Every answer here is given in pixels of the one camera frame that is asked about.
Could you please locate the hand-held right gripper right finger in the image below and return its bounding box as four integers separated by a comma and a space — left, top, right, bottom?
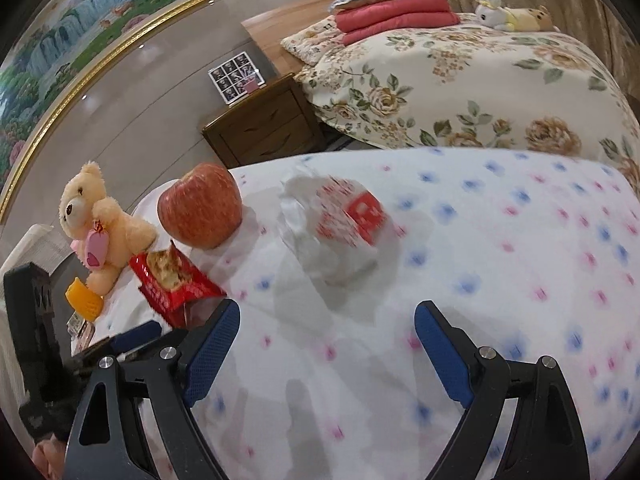
414, 300, 593, 480

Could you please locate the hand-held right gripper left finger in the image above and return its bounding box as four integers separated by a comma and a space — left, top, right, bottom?
62, 299, 242, 480

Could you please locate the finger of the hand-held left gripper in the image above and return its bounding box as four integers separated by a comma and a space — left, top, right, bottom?
70, 321, 163, 368

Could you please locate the white plastic bag red print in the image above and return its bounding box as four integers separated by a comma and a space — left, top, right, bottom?
277, 175, 401, 287

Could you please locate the person's left hand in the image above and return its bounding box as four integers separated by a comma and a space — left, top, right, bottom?
31, 432, 68, 480

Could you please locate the yellow ribbed plastic piece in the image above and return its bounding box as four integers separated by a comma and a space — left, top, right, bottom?
65, 276, 105, 320

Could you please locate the red snack wrapper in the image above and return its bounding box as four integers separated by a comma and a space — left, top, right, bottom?
129, 240, 227, 329

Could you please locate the white dotted blanket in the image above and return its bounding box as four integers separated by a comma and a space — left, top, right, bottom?
65, 147, 640, 480

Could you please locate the cream teddy bear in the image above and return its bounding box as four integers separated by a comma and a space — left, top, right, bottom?
59, 161, 159, 296

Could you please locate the red apple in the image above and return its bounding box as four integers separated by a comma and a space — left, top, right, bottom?
157, 162, 244, 250

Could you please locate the brown wooden nightstand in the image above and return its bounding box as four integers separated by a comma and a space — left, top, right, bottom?
201, 72, 326, 169

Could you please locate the floral quilt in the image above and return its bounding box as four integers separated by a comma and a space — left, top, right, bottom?
280, 12, 640, 196

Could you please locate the gold framed landscape painting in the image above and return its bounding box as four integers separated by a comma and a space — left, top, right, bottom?
0, 0, 213, 224

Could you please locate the wooden headboard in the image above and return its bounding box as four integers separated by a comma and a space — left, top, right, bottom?
241, 0, 342, 77

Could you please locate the pink folded blanket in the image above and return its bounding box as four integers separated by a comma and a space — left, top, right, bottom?
334, 0, 461, 46

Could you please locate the white rabbit plush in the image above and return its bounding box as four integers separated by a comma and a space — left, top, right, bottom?
471, 0, 517, 30

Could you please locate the photo collage frame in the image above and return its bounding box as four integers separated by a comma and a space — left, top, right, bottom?
208, 52, 265, 106

